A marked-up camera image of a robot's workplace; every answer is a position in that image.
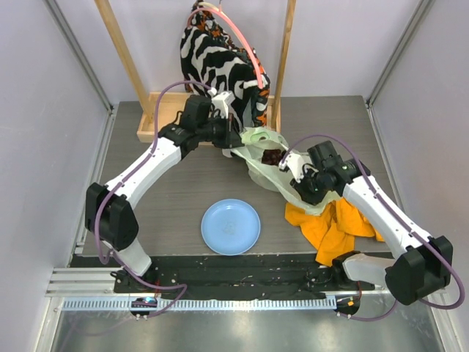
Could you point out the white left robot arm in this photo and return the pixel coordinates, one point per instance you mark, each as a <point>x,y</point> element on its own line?
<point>109,209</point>

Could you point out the blue plastic plate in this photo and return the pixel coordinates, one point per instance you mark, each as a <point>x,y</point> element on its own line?
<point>230,227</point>

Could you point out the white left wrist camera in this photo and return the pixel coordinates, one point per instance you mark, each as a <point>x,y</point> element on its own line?
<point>222,102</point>

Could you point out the wooden clothes rack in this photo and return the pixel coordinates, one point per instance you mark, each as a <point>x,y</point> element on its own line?
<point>158,108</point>

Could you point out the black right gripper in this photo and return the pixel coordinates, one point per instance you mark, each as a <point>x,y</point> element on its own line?
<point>304,188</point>

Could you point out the white slotted cable duct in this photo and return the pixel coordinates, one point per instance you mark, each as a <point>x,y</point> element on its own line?
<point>135,304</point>

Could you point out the orange cloth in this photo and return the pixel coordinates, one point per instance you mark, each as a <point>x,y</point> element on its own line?
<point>333,232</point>

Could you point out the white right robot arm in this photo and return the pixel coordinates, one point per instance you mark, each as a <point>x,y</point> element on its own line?
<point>420,264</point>

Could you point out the zebra patterned garment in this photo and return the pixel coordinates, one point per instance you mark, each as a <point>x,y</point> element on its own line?
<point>209,55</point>

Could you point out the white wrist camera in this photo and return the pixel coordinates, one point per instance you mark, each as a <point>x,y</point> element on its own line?
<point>294,163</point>
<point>222,102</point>

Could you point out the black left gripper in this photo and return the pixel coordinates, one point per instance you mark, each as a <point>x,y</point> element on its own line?
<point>231,138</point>

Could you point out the pale green plastic bag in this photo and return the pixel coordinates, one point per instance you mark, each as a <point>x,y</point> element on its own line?
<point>263,150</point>

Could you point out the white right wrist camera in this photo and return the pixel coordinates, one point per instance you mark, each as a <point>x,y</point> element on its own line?
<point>294,163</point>

